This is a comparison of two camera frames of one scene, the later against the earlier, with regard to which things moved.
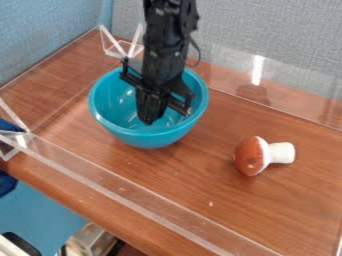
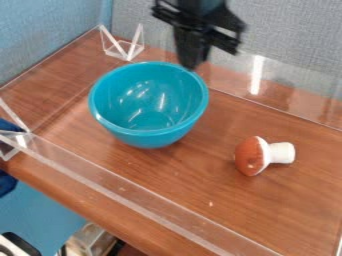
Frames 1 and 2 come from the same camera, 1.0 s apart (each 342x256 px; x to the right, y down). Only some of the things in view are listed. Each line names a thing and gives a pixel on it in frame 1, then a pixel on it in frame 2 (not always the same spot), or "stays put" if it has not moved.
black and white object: [14, 246] stays put
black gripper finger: [155, 106] -> [202, 44]
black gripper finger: [145, 105] -> [183, 36]
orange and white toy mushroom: [255, 155] stays put
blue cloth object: [8, 180] stays put
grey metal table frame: [92, 241] stays put
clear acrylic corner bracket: [120, 47] stays put
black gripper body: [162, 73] -> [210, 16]
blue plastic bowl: [112, 102] stays put
